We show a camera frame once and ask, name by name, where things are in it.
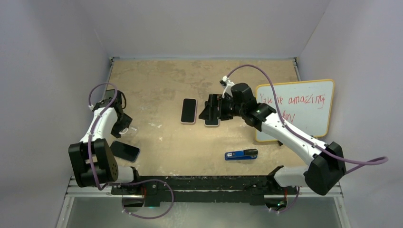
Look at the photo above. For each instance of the yellow-framed whiteboard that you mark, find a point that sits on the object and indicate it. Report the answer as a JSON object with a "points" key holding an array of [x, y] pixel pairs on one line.
{"points": [[306, 104]]}

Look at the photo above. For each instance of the clear phone case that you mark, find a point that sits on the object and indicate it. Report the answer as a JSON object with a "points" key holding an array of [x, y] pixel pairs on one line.
{"points": [[129, 129]]}

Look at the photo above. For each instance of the blue black stapler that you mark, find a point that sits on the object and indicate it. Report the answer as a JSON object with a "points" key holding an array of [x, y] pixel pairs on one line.
{"points": [[247, 154]]}

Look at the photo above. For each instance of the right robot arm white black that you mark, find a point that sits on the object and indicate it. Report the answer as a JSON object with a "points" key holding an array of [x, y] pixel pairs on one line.
{"points": [[322, 171]]}

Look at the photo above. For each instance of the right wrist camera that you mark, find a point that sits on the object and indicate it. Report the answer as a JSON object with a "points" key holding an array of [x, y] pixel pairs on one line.
{"points": [[227, 84]]}

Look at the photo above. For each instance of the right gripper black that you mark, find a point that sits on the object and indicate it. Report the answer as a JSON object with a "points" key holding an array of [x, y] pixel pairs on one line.
{"points": [[216, 101]]}

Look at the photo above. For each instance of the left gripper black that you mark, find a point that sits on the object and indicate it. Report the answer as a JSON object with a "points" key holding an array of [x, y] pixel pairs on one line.
{"points": [[126, 122]]}

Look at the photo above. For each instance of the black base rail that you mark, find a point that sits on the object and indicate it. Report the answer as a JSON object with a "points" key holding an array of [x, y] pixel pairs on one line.
{"points": [[255, 190]]}

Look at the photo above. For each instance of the pink phone case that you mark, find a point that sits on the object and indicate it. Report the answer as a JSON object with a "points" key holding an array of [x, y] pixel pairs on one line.
{"points": [[195, 111]]}

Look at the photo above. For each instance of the blue-edged phone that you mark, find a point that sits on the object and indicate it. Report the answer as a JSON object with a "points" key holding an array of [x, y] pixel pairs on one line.
{"points": [[124, 151]]}

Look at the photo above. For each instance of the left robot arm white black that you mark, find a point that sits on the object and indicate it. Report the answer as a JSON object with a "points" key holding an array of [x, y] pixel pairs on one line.
{"points": [[93, 157]]}

